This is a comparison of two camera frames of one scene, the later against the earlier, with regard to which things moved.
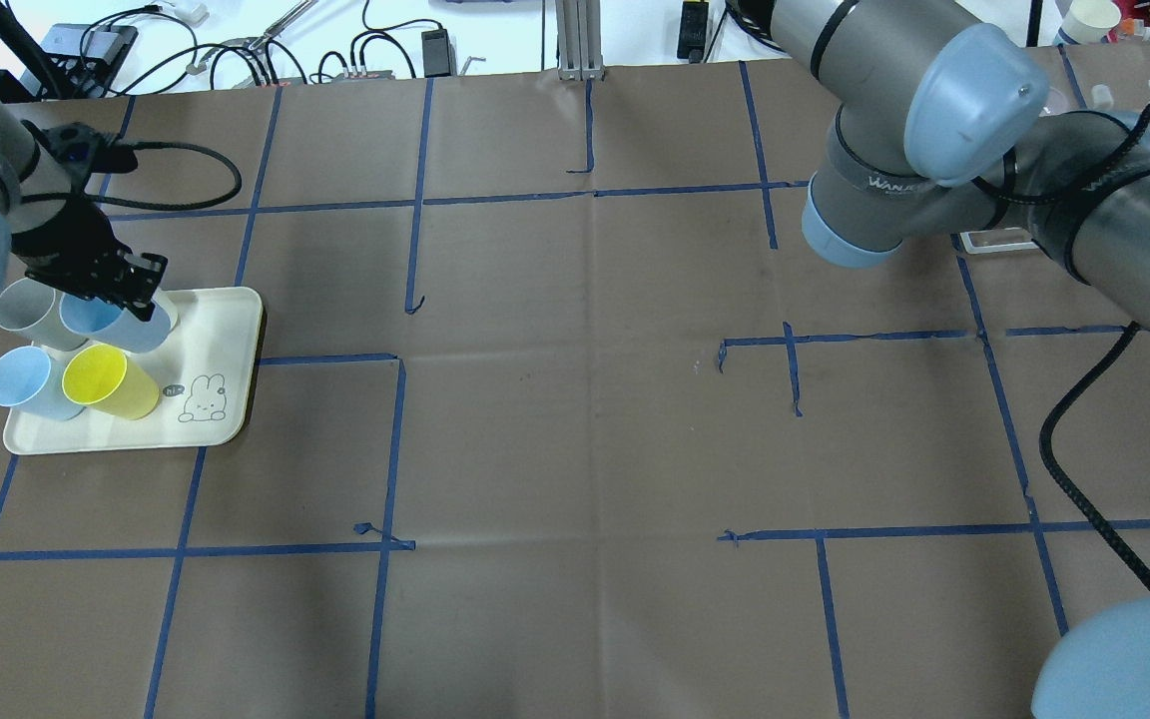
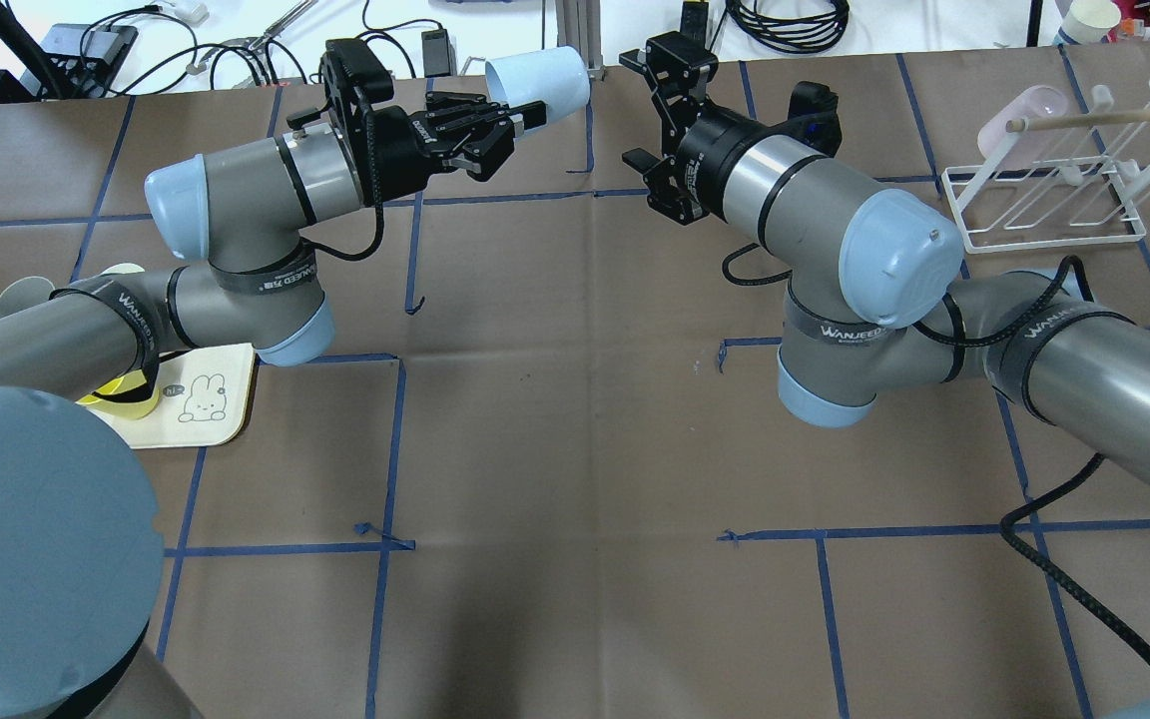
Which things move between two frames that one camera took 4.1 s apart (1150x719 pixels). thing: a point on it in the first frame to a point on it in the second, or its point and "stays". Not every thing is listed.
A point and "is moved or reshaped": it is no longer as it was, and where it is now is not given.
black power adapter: x=435 y=53 stays
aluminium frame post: x=579 y=40 stays
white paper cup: x=1089 y=21 stays
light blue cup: x=111 y=326 is moved or reshaped
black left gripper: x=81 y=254 to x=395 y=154
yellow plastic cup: x=102 y=376 stays
